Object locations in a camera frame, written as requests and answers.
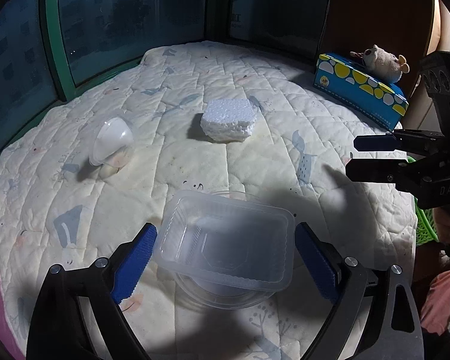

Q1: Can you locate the green mesh trash basket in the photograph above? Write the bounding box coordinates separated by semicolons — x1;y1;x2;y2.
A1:
406;156;440;248

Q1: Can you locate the person's right hand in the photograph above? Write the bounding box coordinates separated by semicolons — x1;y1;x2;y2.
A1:
432;206;450;260

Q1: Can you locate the beige plush toy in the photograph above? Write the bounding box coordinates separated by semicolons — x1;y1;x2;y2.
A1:
349;45;410;84

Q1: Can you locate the blue yellow tissue box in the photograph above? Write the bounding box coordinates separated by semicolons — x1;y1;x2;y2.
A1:
314;54;409;131

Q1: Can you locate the clear round plastic lid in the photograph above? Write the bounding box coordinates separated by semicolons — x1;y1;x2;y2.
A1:
172;190;282;311

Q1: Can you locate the clear rectangular plastic container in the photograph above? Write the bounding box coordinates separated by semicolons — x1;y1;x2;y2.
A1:
155;189;297;293

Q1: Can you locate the clear dome plastic cup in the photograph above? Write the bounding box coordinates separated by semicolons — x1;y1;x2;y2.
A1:
89;116;135;169

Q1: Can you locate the white styrofoam block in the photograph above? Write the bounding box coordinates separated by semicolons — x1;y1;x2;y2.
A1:
201;98;257;142

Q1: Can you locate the white quilted mattress pad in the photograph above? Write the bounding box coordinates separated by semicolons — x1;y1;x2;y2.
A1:
0;42;416;350

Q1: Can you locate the green window frame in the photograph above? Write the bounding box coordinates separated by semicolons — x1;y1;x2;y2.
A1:
0;0;141;148

